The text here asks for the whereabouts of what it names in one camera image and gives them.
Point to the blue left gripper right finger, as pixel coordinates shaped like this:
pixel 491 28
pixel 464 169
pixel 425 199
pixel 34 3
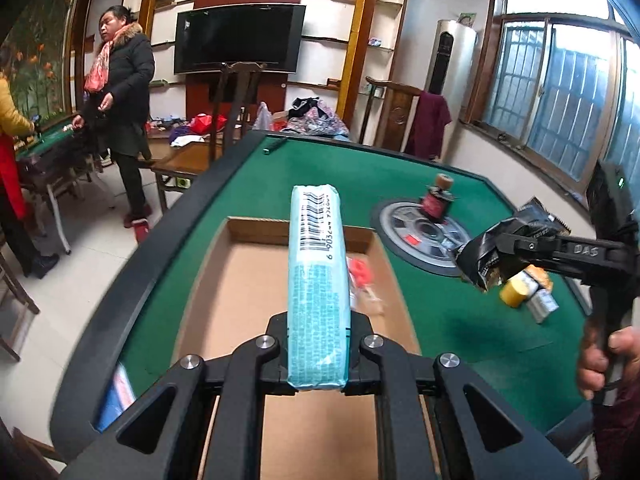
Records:
pixel 437 419

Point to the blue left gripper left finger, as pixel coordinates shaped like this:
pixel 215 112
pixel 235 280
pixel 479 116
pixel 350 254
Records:
pixel 203 419

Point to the black marker yellow cap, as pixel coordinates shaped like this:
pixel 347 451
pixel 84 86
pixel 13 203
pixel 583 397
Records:
pixel 518 289

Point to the black snack bag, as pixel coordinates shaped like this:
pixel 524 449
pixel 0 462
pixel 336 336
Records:
pixel 499 253

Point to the blue cartoon tissue pack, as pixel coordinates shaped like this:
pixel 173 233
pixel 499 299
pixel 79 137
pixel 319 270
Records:
pixel 318 291

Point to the clear box red candle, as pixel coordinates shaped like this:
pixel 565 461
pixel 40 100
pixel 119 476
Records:
pixel 363 298

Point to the person right hand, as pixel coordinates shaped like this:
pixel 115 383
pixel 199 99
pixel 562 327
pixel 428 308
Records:
pixel 592 361

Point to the small white barcode box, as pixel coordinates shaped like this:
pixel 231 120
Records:
pixel 541 304

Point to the black jar red label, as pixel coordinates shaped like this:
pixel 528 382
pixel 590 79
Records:
pixel 438 198

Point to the round mahjong table console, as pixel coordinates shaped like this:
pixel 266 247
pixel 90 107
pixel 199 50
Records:
pixel 417 240

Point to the maroon cloth on chair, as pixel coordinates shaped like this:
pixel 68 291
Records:
pixel 427 132

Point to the white standing air conditioner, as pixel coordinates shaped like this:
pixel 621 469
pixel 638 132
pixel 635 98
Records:
pixel 450 71

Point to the wooden chair at left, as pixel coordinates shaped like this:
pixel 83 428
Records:
pixel 18 312

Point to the wooden armchair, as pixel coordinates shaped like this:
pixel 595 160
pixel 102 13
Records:
pixel 393 122

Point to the low wooden table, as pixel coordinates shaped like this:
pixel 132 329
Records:
pixel 207 166

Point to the person in yellow jacket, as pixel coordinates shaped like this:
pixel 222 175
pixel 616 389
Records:
pixel 13 206

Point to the folding mahjong table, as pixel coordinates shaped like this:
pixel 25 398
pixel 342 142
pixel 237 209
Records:
pixel 54 164

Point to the pile of clothes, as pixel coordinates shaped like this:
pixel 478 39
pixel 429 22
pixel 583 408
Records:
pixel 313 117

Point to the dark wooden chair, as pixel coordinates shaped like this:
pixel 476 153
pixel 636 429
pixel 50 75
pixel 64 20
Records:
pixel 246 76

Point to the woman in black coat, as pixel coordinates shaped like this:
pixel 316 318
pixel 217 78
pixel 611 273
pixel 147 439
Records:
pixel 117 106

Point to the black television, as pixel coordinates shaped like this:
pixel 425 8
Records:
pixel 268 34

